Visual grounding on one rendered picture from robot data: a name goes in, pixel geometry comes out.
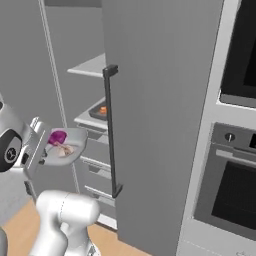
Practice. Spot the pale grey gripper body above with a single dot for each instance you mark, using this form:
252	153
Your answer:
36	150

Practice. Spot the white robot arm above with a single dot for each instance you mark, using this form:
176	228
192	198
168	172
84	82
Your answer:
63	213

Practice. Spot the purple onion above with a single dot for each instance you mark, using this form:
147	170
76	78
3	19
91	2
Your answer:
58	137

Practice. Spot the pale garlic bulb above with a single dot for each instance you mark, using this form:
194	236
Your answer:
66	150

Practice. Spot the grey vegetable container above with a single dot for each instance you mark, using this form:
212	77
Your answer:
75	141

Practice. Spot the grey freezer rack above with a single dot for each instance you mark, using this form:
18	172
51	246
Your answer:
91	66
87	117

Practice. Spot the grey freezer drawer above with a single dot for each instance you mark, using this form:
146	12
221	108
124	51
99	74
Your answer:
98	146
98	178
103	198

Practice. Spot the dark grey meat container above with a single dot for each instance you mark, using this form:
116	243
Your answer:
96	111

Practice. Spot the orange shrimp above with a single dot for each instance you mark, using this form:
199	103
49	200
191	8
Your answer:
103	110

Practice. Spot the grey freezer door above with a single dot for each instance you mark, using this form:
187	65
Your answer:
160	116

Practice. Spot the grey side door with seal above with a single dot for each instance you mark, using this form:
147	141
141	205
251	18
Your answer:
23	60

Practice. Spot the white appliance housing cabinet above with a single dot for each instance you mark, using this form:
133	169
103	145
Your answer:
200	240

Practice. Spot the round oven knob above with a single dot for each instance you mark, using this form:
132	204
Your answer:
229	137

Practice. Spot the steel built-in oven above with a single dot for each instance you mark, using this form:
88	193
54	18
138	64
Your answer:
233	186

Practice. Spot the black built-in microwave oven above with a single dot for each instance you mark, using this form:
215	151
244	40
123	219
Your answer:
241	50

